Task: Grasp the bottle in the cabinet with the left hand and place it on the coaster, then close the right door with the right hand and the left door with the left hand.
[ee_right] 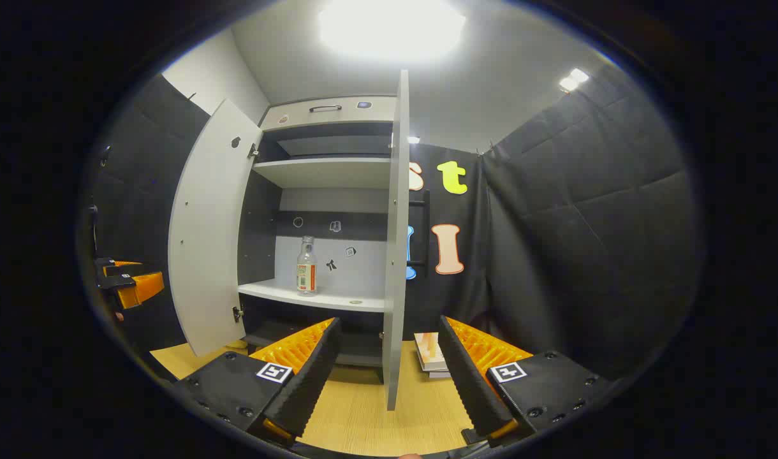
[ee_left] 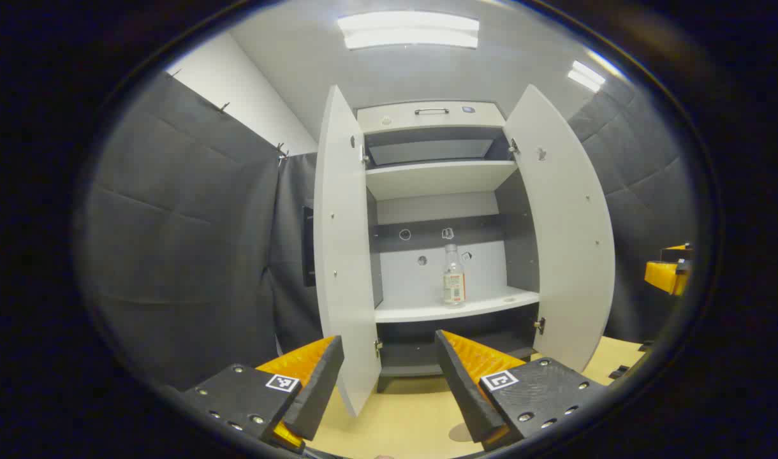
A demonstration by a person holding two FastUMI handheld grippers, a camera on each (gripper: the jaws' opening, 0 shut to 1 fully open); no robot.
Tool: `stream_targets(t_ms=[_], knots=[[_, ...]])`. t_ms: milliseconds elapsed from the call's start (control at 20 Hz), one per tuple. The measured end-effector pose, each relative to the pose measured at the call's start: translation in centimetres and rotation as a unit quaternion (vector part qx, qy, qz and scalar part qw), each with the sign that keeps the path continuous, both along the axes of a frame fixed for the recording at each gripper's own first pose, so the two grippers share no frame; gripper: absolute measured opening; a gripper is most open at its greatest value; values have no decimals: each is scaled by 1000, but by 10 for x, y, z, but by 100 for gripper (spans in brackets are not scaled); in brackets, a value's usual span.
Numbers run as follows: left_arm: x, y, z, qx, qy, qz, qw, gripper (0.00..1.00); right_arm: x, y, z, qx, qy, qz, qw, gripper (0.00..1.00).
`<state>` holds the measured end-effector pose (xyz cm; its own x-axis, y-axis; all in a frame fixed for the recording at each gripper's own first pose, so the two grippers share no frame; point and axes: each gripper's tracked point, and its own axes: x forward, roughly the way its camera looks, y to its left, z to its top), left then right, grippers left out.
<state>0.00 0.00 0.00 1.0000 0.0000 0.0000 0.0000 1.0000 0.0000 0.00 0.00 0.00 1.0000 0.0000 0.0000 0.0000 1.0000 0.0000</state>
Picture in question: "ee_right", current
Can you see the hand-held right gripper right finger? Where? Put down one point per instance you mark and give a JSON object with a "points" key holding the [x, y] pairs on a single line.
{"points": [[469, 376]]}

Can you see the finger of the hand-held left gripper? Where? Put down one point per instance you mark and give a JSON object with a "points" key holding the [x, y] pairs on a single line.
{"points": [[140, 288], [122, 266]]}

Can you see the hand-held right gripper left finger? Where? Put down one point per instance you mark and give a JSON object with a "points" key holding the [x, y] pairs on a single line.
{"points": [[312, 376]]}

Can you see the clear bottle with orange label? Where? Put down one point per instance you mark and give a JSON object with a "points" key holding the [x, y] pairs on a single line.
{"points": [[307, 274]]}

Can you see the grey cabinet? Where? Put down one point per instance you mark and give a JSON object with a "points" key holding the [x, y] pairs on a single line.
{"points": [[325, 172]]}

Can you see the grey cabinet drawer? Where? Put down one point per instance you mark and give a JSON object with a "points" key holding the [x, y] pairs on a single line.
{"points": [[300, 118]]}

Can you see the white and orange book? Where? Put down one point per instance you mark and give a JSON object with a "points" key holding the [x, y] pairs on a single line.
{"points": [[428, 349]]}

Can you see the yellow round bun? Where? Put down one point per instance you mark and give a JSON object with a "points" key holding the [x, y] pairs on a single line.
{"points": [[237, 345]]}

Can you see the large ceiling light panel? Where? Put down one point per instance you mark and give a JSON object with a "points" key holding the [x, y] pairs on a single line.
{"points": [[389, 29]]}

